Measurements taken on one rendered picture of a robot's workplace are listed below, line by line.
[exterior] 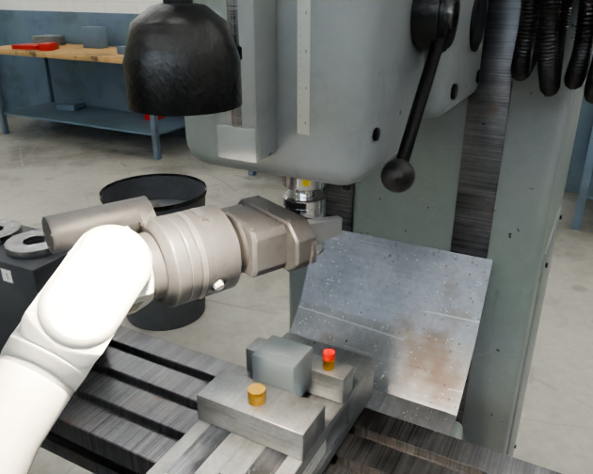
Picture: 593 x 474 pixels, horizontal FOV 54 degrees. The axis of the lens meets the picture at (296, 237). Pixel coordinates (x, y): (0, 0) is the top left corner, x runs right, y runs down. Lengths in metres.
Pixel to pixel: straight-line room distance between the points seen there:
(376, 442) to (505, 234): 0.38
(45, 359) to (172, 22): 0.27
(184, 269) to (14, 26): 7.30
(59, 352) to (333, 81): 0.30
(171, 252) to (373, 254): 0.57
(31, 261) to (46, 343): 0.49
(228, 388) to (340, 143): 0.37
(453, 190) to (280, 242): 0.46
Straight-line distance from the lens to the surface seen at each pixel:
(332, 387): 0.78
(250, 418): 0.72
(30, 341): 0.49
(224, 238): 0.55
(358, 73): 0.49
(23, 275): 0.96
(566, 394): 2.58
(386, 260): 1.03
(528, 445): 2.30
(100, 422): 0.91
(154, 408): 0.91
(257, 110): 0.49
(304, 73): 0.51
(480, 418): 1.17
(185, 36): 0.35
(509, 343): 1.07
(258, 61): 0.49
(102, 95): 6.92
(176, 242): 0.53
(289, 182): 0.62
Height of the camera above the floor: 1.48
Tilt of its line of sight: 24 degrees down
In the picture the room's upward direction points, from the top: straight up
